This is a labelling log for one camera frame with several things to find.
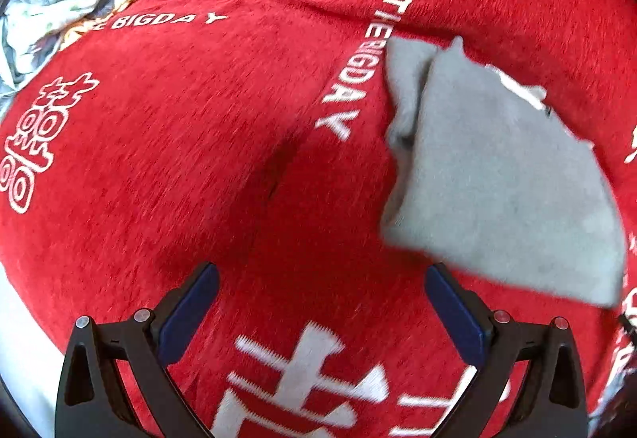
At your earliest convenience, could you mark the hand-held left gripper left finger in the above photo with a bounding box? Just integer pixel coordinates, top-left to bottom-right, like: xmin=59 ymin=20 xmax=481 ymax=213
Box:
xmin=55 ymin=261 xmax=221 ymax=438

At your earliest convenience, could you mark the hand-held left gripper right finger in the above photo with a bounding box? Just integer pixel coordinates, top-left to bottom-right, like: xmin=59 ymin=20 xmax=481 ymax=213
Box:
xmin=424 ymin=263 xmax=590 ymax=438

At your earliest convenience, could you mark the grey knit garment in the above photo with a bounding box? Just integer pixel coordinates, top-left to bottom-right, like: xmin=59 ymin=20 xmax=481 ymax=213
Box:
xmin=379 ymin=36 xmax=629 ymax=310

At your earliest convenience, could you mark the red printed blanket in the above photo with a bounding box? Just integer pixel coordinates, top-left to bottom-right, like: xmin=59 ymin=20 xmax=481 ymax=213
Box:
xmin=0 ymin=0 xmax=637 ymax=438

